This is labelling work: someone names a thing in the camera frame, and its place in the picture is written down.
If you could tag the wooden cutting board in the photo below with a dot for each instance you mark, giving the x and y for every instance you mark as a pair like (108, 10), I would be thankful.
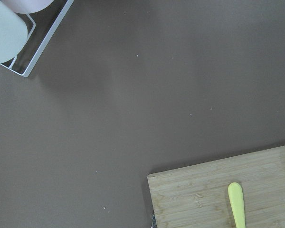
(197, 196)

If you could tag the yellow plastic knife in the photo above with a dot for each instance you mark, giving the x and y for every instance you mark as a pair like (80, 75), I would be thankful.
(236, 200)

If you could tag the white cup rack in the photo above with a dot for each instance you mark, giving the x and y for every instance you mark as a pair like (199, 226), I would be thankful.
(41, 27)

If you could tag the white cup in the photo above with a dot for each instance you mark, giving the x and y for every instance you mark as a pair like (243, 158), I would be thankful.
(13, 33)

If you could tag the pink cup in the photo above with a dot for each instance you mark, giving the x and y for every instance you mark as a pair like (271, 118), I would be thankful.
(27, 6)

